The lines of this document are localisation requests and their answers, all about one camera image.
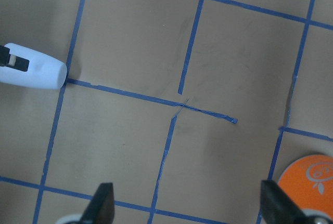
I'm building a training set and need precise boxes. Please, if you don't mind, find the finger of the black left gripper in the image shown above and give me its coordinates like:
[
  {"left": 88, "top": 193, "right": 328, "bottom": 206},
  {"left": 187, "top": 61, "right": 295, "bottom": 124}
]
[{"left": 1, "top": 46, "right": 30, "bottom": 72}]

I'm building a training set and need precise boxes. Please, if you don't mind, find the light blue plastic cup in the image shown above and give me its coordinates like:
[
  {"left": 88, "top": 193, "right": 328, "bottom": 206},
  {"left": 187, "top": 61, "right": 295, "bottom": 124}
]
[{"left": 1, "top": 43, "right": 67, "bottom": 89}]

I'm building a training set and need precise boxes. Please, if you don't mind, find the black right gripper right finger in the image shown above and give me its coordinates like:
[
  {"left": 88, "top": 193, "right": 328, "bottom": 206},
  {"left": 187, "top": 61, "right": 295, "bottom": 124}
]
[{"left": 260, "top": 180, "right": 309, "bottom": 224}]

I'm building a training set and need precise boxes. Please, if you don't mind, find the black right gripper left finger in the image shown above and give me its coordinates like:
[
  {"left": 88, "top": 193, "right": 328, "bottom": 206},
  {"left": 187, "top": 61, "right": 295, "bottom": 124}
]
[{"left": 81, "top": 182, "right": 115, "bottom": 224}]

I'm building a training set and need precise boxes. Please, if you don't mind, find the orange tin can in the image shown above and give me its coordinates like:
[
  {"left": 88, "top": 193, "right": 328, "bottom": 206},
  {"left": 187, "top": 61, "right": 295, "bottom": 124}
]
[{"left": 278, "top": 154, "right": 332, "bottom": 218}]

